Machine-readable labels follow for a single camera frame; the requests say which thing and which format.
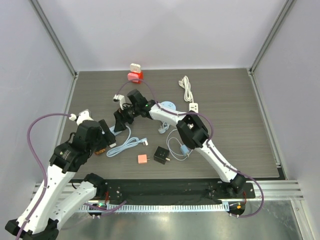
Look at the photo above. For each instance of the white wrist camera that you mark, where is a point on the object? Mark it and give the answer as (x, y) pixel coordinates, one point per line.
(84, 115)
(120, 99)

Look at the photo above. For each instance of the black cube adapter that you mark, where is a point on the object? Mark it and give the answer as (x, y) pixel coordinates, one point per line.
(161, 155)

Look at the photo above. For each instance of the blue usb charger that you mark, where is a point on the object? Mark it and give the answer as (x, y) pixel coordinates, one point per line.
(185, 151)

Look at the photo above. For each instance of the red pink cube socket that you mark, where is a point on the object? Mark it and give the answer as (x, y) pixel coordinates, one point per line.
(135, 77)

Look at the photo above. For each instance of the round blue socket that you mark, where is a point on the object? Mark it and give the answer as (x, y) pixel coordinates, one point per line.
(168, 104)

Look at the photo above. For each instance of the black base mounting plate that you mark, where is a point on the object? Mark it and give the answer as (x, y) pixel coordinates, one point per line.
(170, 191)

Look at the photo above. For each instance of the left aluminium frame post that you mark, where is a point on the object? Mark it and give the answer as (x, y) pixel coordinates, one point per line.
(52, 35)

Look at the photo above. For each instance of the white slotted cable duct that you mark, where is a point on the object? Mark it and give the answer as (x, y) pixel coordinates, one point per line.
(224, 207)

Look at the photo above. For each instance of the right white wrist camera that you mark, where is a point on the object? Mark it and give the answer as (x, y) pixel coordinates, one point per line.
(120, 99)

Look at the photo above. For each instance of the right aluminium frame post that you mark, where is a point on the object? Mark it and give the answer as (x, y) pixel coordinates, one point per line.
(285, 10)

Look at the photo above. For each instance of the red brown cube adapter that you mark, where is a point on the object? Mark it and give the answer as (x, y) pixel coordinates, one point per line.
(99, 152)

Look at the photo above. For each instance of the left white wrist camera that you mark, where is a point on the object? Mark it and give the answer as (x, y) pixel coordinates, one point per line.
(84, 115)

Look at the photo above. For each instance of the pink plug adapter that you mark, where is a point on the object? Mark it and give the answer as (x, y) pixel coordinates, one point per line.
(142, 159)

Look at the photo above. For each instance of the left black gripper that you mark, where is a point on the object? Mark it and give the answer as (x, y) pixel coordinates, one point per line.
(107, 137)

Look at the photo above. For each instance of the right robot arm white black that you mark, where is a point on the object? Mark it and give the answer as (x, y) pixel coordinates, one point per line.
(192, 131)

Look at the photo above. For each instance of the cream white plug adapter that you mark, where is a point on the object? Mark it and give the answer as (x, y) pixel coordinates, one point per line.
(135, 68)

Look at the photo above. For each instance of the aluminium frame post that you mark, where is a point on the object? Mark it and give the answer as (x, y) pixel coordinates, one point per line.
(285, 10)
(52, 35)

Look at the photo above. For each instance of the white charger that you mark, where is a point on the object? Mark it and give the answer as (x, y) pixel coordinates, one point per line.
(112, 145)

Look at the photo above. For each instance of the light blue power strip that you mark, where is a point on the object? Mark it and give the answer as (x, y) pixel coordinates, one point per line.
(112, 130)

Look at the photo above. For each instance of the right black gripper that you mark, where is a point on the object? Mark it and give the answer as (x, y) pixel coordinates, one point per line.
(120, 118)

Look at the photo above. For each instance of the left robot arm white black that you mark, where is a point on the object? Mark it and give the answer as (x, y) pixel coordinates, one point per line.
(44, 217)

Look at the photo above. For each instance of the aluminium front rail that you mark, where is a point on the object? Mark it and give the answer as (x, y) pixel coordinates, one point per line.
(275, 190)

